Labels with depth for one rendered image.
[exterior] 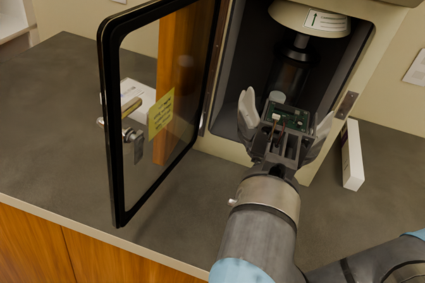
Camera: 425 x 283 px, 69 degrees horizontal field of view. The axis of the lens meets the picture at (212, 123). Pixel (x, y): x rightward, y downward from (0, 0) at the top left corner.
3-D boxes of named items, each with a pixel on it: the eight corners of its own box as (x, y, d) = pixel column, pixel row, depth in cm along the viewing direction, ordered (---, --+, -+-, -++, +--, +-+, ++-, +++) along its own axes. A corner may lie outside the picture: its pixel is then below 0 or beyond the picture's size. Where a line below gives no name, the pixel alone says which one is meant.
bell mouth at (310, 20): (273, -3, 73) (280, -27, 69) (348, 16, 71) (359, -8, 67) (261, 22, 59) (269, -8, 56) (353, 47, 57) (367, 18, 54)
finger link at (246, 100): (250, 68, 50) (276, 106, 44) (243, 96, 54) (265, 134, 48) (233, 70, 49) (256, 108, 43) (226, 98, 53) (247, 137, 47)
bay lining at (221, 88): (229, 84, 97) (258, -37, 75) (310, 108, 94) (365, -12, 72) (207, 131, 78) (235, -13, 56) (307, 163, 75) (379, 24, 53)
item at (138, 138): (145, 158, 50) (145, 132, 46) (136, 167, 48) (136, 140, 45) (135, 153, 50) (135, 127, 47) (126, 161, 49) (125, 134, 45)
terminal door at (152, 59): (196, 140, 79) (225, -26, 54) (116, 233, 57) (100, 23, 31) (193, 139, 79) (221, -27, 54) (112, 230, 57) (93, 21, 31)
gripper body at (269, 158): (320, 110, 42) (315, 178, 33) (299, 151, 48) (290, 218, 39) (265, 94, 43) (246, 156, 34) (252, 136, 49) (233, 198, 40)
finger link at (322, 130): (357, 107, 46) (319, 127, 42) (341, 133, 51) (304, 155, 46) (341, 95, 48) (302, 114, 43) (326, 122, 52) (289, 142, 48)
